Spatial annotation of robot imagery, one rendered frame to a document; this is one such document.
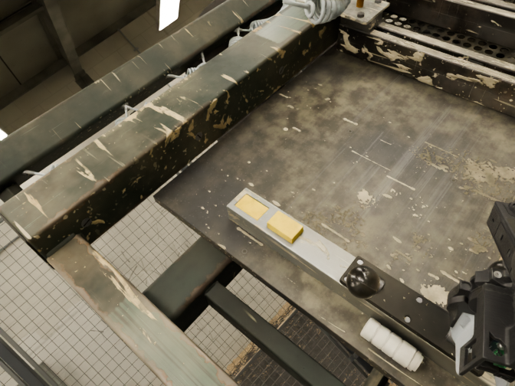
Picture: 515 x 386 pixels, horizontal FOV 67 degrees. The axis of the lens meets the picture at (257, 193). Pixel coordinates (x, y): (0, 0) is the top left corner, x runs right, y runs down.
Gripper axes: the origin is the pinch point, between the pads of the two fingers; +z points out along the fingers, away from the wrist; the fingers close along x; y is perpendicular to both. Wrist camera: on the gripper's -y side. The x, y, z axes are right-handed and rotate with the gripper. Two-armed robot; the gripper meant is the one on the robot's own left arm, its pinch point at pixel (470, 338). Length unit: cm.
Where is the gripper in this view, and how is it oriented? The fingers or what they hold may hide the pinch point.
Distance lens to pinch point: 50.6
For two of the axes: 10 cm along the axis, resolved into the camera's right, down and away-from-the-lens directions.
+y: -3.4, 7.6, -5.6
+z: 0.7, 6.1, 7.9
